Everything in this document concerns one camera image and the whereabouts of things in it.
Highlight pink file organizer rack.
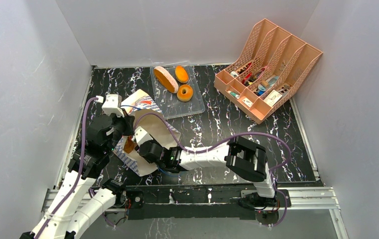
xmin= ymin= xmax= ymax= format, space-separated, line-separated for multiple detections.
xmin=214 ymin=18 xmax=323 ymax=123

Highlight round orange fake bun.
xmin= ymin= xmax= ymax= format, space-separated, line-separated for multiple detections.
xmin=175 ymin=65 xmax=189 ymax=83

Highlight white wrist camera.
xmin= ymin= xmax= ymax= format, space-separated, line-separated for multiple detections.
xmin=96 ymin=94 xmax=125 ymax=118
xmin=134 ymin=126 xmax=153 ymax=146

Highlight stationery items in rack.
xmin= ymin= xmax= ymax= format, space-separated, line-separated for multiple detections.
xmin=230 ymin=61 xmax=291 ymax=104

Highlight sugared orange fake donut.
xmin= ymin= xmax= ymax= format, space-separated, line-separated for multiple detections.
xmin=123 ymin=136 xmax=136 ymax=154

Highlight pink sugared bread slice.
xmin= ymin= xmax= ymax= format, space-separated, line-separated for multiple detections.
xmin=153 ymin=66 xmax=179 ymax=94

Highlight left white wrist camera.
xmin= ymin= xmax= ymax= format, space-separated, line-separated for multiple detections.
xmin=96 ymin=94 xmax=125 ymax=118

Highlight clear plastic tray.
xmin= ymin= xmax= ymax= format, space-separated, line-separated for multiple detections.
xmin=150 ymin=62 xmax=205 ymax=119

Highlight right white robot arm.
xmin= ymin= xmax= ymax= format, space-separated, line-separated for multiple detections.
xmin=137 ymin=136 xmax=278 ymax=206

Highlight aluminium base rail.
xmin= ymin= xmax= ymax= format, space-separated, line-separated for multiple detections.
xmin=36 ymin=186 xmax=350 ymax=239

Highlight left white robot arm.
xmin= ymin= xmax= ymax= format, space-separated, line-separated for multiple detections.
xmin=20 ymin=113 xmax=135 ymax=239

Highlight brown checkered paper bag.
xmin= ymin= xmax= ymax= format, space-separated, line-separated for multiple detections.
xmin=114 ymin=90 xmax=181 ymax=177

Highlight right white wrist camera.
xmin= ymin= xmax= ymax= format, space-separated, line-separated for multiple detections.
xmin=134 ymin=126 xmax=153 ymax=146

